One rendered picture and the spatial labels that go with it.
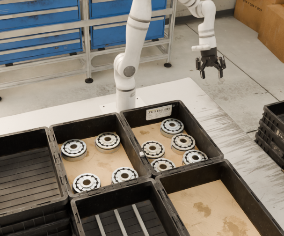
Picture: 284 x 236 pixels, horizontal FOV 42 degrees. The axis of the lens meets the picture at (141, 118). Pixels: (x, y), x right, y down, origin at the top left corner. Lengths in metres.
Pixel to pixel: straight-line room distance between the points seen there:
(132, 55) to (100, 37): 1.76
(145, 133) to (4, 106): 1.88
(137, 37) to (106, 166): 0.55
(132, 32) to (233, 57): 2.64
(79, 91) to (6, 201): 2.08
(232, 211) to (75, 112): 0.99
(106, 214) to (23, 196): 0.32
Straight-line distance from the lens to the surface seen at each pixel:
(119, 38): 3.41
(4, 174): 1.53
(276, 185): 1.73
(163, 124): 1.65
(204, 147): 1.55
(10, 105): 3.32
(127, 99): 1.72
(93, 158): 1.53
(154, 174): 1.33
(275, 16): 4.30
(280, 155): 2.37
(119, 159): 1.52
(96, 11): 3.24
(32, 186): 1.47
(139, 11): 1.55
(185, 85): 2.22
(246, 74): 3.85
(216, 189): 1.46
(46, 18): 3.15
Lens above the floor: 1.90
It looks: 38 degrees down
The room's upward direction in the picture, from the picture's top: 3 degrees clockwise
